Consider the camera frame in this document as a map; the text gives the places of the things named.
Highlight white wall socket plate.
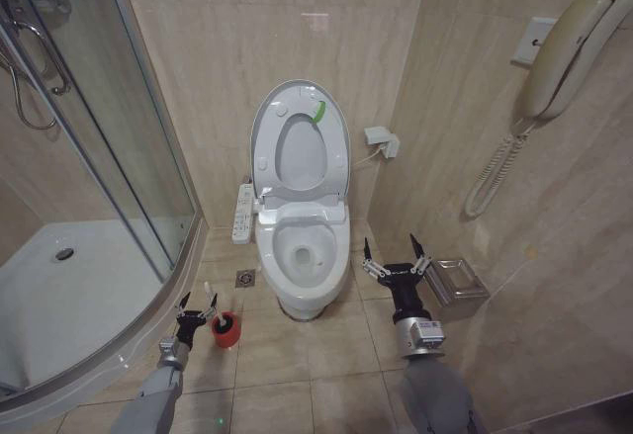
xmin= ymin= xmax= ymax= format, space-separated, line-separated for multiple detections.
xmin=509 ymin=16 xmax=558 ymax=66

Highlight white power cable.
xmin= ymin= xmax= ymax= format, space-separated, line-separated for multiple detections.
xmin=348 ymin=143 xmax=388 ymax=168

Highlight red toilet brush holder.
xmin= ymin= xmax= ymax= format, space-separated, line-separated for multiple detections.
xmin=211 ymin=310 xmax=242 ymax=349

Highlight white toilet bowl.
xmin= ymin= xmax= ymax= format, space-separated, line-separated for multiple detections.
xmin=255 ymin=203 xmax=351 ymax=320

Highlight white wall outlet box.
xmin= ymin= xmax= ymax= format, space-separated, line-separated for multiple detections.
xmin=363 ymin=126 xmax=402 ymax=159

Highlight white toilet brush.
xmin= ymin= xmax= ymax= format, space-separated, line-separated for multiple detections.
xmin=203 ymin=281 xmax=233 ymax=334

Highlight white bidet control panel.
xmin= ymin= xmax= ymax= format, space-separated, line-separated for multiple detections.
xmin=230 ymin=183 xmax=255 ymax=245

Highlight white toilet seat ring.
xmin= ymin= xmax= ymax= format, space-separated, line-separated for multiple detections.
xmin=253 ymin=93 xmax=347 ymax=204

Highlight chrome shower valve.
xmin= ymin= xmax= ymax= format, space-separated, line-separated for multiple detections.
xmin=0 ymin=0 xmax=73 ymax=30

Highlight glass shower enclosure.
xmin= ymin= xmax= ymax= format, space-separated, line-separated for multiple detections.
xmin=0 ymin=0 xmax=209 ymax=423

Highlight white shower tray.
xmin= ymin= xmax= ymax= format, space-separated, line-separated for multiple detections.
xmin=0 ymin=215 xmax=197 ymax=390

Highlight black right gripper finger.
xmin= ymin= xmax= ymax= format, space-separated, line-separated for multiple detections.
xmin=361 ymin=236 xmax=387 ymax=279
xmin=408 ymin=233 xmax=433 ymax=275

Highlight coiled beige telephone cord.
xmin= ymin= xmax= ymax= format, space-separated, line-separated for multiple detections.
xmin=463 ymin=118 xmax=538 ymax=218

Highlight steel toilet paper holder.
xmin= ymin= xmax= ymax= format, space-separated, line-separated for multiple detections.
xmin=423 ymin=257 xmax=491 ymax=307

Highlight beige wall telephone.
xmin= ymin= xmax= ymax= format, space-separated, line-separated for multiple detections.
xmin=513 ymin=0 xmax=633 ymax=131

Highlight chrome shower hose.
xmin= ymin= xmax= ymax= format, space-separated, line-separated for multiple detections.
xmin=0 ymin=50 xmax=58 ymax=131

